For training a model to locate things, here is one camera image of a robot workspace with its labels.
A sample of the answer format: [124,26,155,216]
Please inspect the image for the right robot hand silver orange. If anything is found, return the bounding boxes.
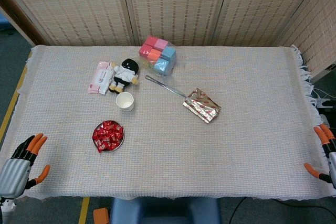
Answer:
[303,123,336,189]

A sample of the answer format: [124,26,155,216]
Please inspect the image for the left robot hand silver orange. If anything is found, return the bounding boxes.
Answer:
[0,133,51,200]

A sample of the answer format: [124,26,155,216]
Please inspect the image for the round steel plate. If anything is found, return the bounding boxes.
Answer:
[92,121,126,153]

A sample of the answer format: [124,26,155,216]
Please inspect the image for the white paper cup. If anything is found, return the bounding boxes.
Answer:
[115,91,135,113]

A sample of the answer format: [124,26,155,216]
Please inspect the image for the orange block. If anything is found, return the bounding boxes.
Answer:
[93,207,110,224]

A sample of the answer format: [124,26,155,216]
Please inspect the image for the pink wet wipes pack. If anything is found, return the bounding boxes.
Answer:
[87,61,116,95]

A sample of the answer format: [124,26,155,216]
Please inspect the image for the beige woven screen panel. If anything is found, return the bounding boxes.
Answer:
[212,0,325,47]
[274,0,336,83]
[0,0,132,47]
[120,0,233,47]

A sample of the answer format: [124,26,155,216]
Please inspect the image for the gold foil packet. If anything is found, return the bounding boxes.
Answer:
[182,88,222,125]

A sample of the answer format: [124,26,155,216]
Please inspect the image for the plush doll white coat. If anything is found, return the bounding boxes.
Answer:
[108,58,140,94]

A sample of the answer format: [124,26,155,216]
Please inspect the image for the white woven tablecloth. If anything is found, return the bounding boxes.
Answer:
[0,43,334,201]

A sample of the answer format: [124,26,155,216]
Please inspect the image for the blue panel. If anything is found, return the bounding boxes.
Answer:
[0,14,11,32]

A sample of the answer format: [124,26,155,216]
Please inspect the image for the long metal tweezers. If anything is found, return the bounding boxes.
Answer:
[145,74,187,99]

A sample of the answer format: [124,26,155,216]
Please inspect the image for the red cube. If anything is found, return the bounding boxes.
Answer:
[138,44,153,58]
[143,35,158,48]

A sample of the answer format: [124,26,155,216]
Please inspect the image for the light blue cube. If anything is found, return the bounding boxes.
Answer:
[160,46,177,63]
[153,58,174,76]

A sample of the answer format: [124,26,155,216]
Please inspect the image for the clear plastic bag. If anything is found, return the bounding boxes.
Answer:
[138,35,186,78]

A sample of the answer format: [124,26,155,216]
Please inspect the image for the orange cube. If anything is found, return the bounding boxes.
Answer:
[146,48,163,62]

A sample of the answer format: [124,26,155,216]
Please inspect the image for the pink cube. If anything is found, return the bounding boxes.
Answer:
[154,38,169,51]

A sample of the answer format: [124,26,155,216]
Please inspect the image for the black floor cable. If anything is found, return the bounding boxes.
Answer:
[228,197,336,224]

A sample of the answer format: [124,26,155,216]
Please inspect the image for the brown wooden post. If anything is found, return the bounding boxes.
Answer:
[0,0,49,47]

